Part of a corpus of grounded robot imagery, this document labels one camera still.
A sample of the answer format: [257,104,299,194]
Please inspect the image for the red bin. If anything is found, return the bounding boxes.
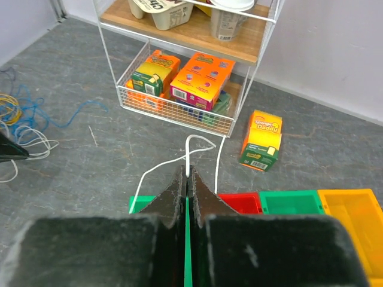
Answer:
[218,193,263,215]

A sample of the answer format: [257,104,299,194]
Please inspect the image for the rear green bin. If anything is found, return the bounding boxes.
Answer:
[259,190,325,215]

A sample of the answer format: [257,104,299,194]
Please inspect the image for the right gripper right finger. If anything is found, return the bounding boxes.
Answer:
[188,167,369,286]

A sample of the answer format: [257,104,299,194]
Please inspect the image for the green bin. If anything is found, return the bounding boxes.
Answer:
[132,196,193,287]
[259,190,325,215]

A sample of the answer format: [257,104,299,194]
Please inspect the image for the clear cup with lid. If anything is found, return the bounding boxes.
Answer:
[210,0,257,41]

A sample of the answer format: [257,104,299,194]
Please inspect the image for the white cable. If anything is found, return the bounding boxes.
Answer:
[0,119,226,215]

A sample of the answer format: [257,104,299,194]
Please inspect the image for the yogurt cup pack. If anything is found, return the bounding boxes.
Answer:
[128,0,194,30]

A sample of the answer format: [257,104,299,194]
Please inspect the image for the white wire shelf rack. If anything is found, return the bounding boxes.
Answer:
[95,1,284,138]

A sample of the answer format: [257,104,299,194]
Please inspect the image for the blue cable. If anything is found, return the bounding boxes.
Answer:
[0,84,108,144]

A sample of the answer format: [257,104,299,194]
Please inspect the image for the pink orange box in rack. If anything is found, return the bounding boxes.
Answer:
[170,53,235,111]

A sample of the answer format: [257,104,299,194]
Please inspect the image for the front green bin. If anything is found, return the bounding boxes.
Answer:
[132,196,193,287]

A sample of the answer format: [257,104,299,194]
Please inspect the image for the yellow bin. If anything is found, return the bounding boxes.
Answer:
[318,189,382,286]

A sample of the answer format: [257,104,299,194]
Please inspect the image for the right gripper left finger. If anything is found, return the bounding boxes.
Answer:
[1,166,186,286]

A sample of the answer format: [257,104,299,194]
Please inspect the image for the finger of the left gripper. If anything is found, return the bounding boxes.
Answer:
[0,133,29,163]

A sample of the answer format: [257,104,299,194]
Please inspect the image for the yellow cable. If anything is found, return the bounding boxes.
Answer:
[0,93,23,126]

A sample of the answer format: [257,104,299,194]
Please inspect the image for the sponge box in rack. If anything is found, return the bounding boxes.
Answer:
[125,50,181,111]

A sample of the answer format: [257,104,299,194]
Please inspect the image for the green sponges in rack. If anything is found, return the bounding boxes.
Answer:
[202,90,232,126]

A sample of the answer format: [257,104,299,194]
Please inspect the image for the sponge box on table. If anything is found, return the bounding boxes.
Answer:
[239,110,282,172]

